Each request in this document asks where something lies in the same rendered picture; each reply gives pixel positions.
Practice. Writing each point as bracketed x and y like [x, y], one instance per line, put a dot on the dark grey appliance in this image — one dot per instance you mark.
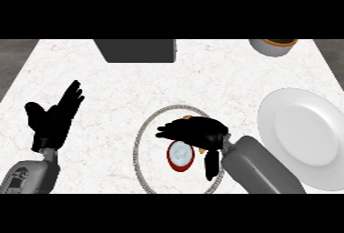
[135, 50]

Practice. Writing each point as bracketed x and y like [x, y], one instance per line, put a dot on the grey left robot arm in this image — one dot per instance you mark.
[31, 176]

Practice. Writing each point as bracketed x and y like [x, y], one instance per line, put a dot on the red can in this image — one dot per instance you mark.
[180, 156]

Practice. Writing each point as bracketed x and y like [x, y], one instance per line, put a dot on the white plate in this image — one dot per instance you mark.
[304, 136]

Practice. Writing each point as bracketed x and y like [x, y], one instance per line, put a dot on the white pot with orange rim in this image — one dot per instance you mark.
[273, 47]

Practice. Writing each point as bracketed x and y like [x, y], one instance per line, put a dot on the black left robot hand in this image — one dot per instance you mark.
[51, 121]

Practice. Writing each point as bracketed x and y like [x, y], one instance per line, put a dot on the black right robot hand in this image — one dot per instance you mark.
[200, 129]

